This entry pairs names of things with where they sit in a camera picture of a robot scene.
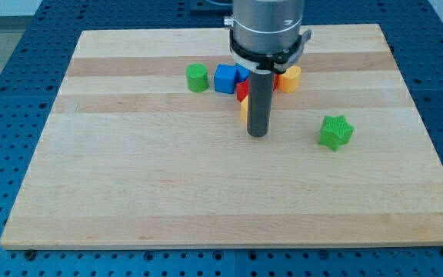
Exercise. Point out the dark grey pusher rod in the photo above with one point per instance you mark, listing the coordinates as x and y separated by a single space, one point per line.
259 103

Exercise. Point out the black clamp ring mount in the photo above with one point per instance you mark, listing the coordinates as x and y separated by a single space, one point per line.
277 63

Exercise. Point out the green star block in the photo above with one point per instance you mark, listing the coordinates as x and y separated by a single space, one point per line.
335 131

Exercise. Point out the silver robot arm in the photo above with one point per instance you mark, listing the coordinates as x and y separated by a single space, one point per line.
265 37

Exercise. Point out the yellow hexagon block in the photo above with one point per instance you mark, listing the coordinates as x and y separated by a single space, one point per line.
244 109

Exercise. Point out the red block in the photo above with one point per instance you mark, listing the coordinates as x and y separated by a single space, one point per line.
241 88

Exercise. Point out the blue block behind rod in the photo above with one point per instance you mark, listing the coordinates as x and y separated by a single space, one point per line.
242 73

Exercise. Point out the orange yellow rounded block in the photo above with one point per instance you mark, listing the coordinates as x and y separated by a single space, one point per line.
288 82

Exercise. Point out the blue cube block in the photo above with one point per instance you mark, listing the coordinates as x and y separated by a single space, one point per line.
224 78

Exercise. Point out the green cylinder block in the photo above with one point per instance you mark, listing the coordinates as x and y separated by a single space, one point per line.
197 77

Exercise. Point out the wooden board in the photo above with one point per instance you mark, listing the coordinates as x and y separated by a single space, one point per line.
129 158

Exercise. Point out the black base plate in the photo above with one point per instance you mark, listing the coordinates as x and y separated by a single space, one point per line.
210 7

